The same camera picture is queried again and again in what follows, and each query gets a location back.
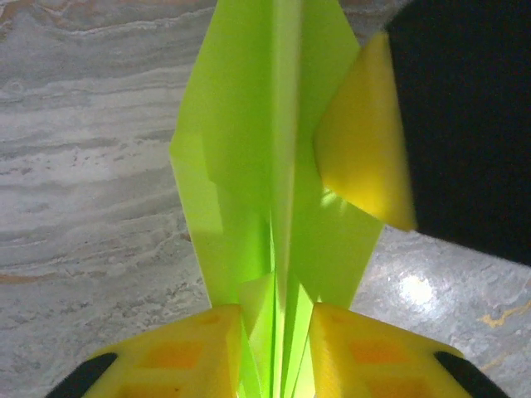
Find yellow-green paper sheet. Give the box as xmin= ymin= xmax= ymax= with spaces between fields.
xmin=169 ymin=0 xmax=385 ymax=398

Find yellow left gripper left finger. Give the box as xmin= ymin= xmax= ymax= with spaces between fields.
xmin=43 ymin=303 xmax=244 ymax=398

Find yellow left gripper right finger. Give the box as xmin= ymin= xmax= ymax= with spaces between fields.
xmin=309 ymin=302 xmax=505 ymax=398

